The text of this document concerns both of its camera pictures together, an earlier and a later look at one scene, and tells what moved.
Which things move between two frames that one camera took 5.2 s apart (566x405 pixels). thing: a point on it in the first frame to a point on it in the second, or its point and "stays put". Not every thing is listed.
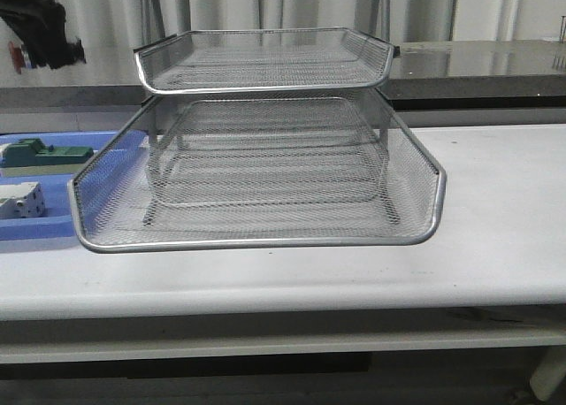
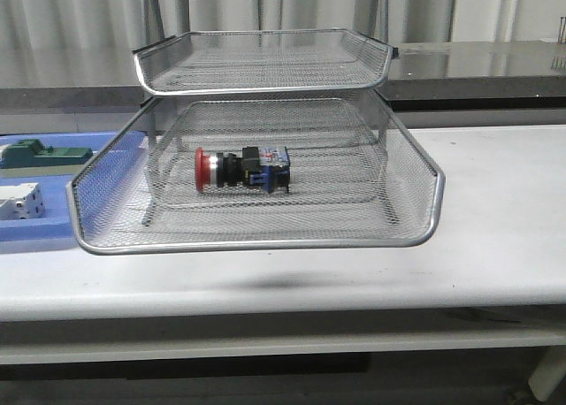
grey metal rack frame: x=267 y=118 stays put
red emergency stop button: x=18 y=57 to x=266 y=168
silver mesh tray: x=219 y=171 stays put
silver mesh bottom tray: x=270 y=153 stays put
